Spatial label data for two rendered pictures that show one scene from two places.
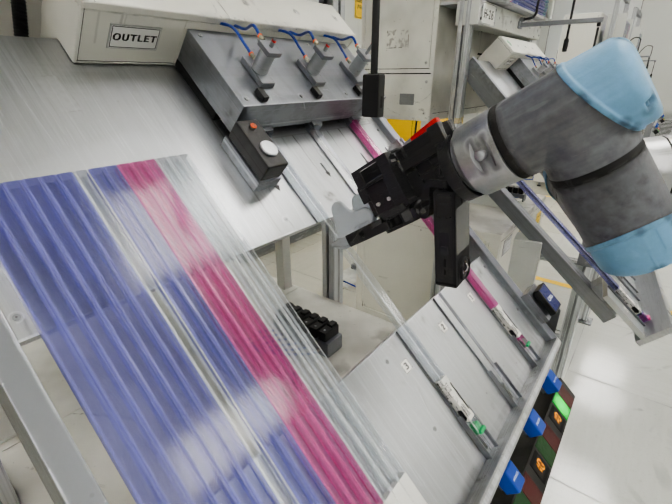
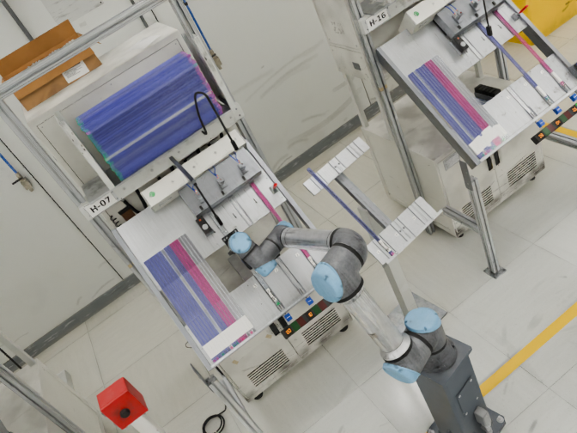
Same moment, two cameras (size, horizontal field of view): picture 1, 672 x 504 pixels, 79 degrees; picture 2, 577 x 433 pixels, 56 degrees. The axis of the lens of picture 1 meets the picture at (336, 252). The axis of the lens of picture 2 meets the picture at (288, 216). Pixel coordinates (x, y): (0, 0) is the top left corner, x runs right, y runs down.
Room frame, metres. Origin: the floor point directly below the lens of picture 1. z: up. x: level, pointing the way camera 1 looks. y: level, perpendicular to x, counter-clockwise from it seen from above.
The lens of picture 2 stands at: (-0.74, -1.38, 2.26)
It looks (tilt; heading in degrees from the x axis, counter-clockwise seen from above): 35 degrees down; 40
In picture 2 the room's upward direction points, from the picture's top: 29 degrees counter-clockwise
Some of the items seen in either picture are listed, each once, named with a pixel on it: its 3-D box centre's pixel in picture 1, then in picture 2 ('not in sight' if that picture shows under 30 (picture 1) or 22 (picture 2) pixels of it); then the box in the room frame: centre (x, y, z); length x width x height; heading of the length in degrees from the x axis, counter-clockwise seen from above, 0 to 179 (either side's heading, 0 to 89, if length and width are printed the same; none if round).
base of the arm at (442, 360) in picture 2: not in sight; (433, 347); (0.33, -0.79, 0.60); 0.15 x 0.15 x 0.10
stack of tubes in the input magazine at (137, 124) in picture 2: not in sight; (152, 115); (0.70, 0.19, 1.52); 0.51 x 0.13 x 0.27; 142
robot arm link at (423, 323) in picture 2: not in sight; (423, 329); (0.33, -0.79, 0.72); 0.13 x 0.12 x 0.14; 164
